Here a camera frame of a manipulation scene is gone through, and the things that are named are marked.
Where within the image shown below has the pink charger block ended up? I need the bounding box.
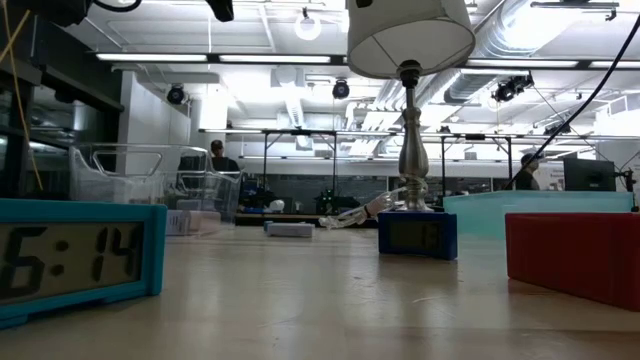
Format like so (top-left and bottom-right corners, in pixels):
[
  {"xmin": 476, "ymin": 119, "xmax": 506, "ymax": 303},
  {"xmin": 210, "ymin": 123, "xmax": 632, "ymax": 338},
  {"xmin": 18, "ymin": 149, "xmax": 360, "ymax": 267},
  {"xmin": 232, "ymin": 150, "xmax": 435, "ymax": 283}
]
[{"xmin": 189, "ymin": 209, "xmax": 222, "ymax": 234}]

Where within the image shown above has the blue digital clock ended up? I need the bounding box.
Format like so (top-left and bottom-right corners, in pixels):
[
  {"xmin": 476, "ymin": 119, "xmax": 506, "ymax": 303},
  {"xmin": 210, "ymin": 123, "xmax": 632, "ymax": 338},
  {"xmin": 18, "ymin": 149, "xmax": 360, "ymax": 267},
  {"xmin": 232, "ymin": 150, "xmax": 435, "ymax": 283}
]
[{"xmin": 377, "ymin": 211, "xmax": 459, "ymax": 261}]

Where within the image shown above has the red digital clock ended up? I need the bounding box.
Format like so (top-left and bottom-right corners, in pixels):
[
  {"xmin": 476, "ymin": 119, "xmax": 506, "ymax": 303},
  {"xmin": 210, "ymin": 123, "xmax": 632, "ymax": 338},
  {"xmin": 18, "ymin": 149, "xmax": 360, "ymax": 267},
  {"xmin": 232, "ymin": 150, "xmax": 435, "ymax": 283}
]
[{"xmin": 504, "ymin": 212, "xmax": 640, "ymax": 314}]

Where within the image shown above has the black office chair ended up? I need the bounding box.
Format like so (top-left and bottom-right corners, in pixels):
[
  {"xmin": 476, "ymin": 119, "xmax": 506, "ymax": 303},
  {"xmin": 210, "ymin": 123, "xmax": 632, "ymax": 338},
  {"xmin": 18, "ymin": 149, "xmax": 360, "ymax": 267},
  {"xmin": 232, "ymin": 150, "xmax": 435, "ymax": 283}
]
[{"xmin": 177, "ymin": 152, "xmax": 211, "ymax": 175}]

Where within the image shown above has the long ceiling light bar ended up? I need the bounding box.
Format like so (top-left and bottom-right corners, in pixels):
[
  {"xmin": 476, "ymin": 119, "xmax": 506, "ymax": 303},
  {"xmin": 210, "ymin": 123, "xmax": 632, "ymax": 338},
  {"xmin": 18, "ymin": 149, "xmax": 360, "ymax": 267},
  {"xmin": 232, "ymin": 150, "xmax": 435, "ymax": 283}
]
[
  {"xmin": 94, "ymin": 52, "xmax": 209, "ymax": 63},
  {"xmin": 218, "ymin": 53, "xmax": 333, "ymax": 64},
  {"xmin": 464, "ymin": 58, "xmax": 581, "ymax": 69}
]

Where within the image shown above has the round ceiling lamp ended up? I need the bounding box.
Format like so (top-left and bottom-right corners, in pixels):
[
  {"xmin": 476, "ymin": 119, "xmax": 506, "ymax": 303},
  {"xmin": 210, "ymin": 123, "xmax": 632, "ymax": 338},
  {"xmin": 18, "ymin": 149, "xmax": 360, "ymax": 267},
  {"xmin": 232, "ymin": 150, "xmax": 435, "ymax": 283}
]
[{"xmin": 293, "ymin": 12, "xmax": 323, "ymax": 42}]

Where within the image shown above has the person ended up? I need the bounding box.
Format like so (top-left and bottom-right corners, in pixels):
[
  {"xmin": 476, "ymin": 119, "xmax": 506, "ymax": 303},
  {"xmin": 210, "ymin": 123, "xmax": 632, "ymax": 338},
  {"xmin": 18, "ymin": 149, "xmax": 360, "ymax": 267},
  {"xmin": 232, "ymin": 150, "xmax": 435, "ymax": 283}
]
[
  {"xmin": 208, "ymin": 139, "xmax": 241, "ymax": 174},
  {"xmin": 514, "ymin": 152, "xmax": 542, "ymax": 191}
]

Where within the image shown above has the white shade silver table lamp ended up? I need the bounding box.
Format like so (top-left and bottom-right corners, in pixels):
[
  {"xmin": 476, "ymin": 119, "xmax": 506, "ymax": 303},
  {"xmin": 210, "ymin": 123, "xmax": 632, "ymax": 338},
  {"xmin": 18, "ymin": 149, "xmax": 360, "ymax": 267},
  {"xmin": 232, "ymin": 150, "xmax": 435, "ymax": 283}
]
[{"xmin": 345, "ymin": 0, "xmax": 477, "ymax": 213}]

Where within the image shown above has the clear plastic bin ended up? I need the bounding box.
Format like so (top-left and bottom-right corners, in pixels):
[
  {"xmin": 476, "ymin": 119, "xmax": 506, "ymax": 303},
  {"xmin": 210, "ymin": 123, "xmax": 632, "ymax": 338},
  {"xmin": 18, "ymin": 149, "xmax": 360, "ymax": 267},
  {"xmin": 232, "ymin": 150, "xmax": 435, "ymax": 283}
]
[{"xmin": 68, "ymin": 142, "xmax": 245, "ymax": 237}]

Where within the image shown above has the dark workbench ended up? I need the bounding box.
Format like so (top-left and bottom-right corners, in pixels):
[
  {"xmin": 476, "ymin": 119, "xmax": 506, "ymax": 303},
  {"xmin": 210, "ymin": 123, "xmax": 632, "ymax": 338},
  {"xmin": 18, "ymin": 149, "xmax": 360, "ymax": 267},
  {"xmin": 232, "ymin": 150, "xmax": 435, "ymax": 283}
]
[{"xmin": 234, "ymin": 212, "xmax": 380, "ymax": 229}]

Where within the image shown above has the pale blue charger block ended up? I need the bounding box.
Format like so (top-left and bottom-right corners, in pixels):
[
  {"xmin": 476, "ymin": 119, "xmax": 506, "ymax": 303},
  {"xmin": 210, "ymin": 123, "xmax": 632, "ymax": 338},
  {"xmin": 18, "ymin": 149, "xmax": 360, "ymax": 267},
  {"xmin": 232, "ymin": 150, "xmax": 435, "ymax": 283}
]
[{"xmin": 267, "ymin": 222, "xmax": 315, "ymax": 239}]

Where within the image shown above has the black ceiling spotlight cluster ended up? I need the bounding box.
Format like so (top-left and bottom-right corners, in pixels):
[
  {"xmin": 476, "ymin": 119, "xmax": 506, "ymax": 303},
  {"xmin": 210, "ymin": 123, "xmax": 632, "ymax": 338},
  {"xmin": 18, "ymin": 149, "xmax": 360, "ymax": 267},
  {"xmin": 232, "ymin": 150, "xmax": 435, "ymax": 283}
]
[{"xmin": 490, "ymin": 73, "xmax": 535, "ymax": 104}]

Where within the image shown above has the translucent teal tray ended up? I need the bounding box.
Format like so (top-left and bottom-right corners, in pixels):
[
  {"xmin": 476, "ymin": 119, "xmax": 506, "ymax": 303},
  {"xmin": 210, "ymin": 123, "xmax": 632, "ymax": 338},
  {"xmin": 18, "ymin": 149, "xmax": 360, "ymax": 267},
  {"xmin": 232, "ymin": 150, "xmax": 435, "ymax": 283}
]
[{"xmin": 442, "ymin": 190, "xmax": 635, "ymax": 239}]

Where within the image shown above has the dark computer monitor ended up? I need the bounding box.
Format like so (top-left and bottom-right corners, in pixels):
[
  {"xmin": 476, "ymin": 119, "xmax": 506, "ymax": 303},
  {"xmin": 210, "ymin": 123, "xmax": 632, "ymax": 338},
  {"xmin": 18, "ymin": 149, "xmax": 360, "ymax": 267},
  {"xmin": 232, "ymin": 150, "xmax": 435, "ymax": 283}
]
[{"xmin": 563, "ymin": 158, "xmax": 617, "ymax": 193}]

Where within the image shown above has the black monitor stand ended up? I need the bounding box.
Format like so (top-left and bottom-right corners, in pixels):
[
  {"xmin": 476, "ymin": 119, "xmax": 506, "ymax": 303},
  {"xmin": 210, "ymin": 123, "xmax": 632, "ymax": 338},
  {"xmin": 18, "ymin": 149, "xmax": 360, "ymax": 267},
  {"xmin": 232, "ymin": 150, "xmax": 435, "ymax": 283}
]
[{"xmin": 618, "ymin": 168, "xmax": 640, "ymax": 214}]

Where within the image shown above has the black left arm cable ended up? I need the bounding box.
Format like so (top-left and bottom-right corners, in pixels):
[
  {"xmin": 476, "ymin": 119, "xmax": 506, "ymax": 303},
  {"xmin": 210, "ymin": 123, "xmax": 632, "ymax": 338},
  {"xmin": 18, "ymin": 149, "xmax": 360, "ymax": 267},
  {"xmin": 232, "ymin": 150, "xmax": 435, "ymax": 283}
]
[{"xmin": 92, "ymin": 0, "xmax": 144, "ymax": 14}]

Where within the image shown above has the black metal rig frame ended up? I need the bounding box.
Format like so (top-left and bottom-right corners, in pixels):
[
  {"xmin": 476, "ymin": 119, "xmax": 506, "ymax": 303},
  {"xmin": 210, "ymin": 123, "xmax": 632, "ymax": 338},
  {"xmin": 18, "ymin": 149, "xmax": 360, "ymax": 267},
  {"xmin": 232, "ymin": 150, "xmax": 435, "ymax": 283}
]
[
  {"xmin": 439, "ymin": 132, "xmax": 515, "ymax": 194},
  {"xmin": 260, "ymin": 128, "xmax": 339, "ymax": 201}
]

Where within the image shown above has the yellow hanging cord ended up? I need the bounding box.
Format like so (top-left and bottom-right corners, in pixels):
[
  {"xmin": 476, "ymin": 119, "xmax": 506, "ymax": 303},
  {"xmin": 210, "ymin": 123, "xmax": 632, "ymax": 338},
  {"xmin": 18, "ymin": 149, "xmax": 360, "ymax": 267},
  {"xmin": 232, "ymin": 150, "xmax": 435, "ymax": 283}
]
[{"xmin": 0, "ymin": 0, "xmax": 45, "ymax": 192}]

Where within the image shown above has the clear bundled lamp cord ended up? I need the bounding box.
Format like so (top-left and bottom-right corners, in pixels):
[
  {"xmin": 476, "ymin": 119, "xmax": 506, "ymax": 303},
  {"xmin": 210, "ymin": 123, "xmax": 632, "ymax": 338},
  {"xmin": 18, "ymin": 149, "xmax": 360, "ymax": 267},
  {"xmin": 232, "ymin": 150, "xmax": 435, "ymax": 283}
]
[{"xmin": 318, "ymin": 187, "xmax": 406, "ymax": 230}]

